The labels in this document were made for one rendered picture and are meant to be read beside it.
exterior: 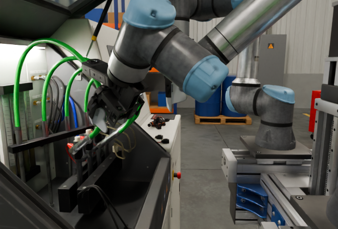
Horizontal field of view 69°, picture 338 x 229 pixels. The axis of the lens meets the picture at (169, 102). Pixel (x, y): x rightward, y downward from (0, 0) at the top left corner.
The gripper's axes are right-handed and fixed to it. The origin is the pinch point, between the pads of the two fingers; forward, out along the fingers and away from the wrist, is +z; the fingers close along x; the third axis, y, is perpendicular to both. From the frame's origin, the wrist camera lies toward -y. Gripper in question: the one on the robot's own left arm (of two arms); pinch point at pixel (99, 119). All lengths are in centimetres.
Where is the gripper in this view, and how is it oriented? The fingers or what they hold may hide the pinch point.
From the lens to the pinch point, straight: 65.3
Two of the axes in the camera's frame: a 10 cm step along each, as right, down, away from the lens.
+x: 6.5, -3.4, 6.7
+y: 6.4, 7.3, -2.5
